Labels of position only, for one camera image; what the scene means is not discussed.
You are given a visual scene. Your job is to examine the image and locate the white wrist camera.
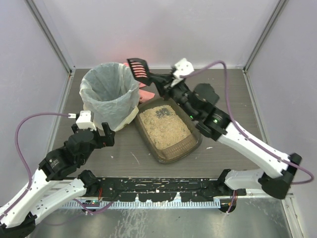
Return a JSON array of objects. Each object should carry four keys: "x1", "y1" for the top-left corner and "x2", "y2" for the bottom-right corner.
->
[
  {"x1": 76, "y1": 111, "x2": 97, "y2": 131},
  {"x1": 170, "y1": 58, "x2": 194, "y2": 87}
]

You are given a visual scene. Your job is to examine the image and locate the white slotted cable duct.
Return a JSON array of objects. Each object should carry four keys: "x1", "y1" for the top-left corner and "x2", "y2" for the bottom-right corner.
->
[{"x1": 59, "y1": 199, "x2": 221, "y2": 209}]

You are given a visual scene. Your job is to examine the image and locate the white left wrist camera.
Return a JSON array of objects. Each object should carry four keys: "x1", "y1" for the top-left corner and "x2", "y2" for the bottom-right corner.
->
[{"x1": 76, "y1": 111, "x2": 97, "y2": 131}]

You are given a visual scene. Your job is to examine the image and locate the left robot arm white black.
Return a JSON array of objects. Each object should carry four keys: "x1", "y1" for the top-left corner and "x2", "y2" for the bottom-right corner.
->
[{"x1": 0, "y1": 122, "x2": 115, "y2": 238}]

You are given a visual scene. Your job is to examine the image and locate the dark translucent litter box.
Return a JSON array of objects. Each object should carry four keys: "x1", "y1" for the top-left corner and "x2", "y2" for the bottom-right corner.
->
[{"x1": 135, "y1": 97, "x2": 203, "y2": 164}]

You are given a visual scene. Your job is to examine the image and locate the purple camera cable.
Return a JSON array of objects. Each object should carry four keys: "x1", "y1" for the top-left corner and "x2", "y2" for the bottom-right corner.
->
[
  {"x1": 0, "y1": 113, "x2": 77, "y2": 219},
  {"x1": 179, "y1": 60, "x2": 313, "y2": 185}
]

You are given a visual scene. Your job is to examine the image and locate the pink cloth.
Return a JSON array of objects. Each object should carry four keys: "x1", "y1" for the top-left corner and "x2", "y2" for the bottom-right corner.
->
[{"x1": 123, "y1": 62, "x2": 156, "y2": 104}]

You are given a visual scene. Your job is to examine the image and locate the right aluminium frame post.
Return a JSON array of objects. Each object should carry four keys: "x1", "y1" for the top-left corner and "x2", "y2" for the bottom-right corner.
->
[{"x1": 243, "y1": 0, "x2": 289, "y2": 73}]

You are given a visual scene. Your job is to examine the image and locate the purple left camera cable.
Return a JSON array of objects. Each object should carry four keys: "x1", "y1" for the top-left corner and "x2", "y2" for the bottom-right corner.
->
[{"x1": 0, "y1": 113, "x2": 77, "y2": 219}]

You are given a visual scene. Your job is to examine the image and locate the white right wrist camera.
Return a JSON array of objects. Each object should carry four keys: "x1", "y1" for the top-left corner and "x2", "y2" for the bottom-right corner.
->
[{"x1": 170, "y1": 58, "x2": 194, "y2": 87}]

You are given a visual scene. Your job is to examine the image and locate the black litter scoop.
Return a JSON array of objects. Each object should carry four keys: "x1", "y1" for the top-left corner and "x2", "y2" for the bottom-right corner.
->
[{"x1": 127, "y1": 58, "x2": 159, "y2": 86}]

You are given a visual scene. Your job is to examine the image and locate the aluminium frame post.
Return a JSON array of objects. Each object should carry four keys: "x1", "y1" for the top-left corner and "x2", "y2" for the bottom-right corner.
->
[
  {"x1": 24, "y1": 0, "x2": 74, "y2": 74},
  {"x1": 243, "y1": 0, "x2": 289, "y2": 73}
]

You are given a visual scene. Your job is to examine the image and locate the left aluminium frame post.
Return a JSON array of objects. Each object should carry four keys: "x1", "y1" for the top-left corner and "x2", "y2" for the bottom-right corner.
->
[{"x1": 24, "y1": 0, "x2": 74, "y2": 74}]

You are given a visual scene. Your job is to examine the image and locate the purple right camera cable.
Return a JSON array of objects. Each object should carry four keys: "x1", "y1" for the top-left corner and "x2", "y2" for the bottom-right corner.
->
[{"x1": 179, "y1": 60, "x2": 313, "y2": 185}]

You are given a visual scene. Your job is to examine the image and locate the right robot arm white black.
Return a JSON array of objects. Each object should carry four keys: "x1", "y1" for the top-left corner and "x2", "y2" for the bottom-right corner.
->
[{"x1": 149, "y1": 73, "x2": 302, "y2": 199}]

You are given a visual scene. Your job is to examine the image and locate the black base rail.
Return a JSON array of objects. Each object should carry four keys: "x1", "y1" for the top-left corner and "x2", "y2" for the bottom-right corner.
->
[{"x1": 98, "y1": 176, "x2": 221, "y2": 203}]

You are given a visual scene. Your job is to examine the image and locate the trash bin with white liner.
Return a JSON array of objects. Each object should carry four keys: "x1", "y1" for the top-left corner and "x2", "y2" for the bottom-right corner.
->
[{"x1": 79, "y1": 62, "x2": 140, "y2": 131}]

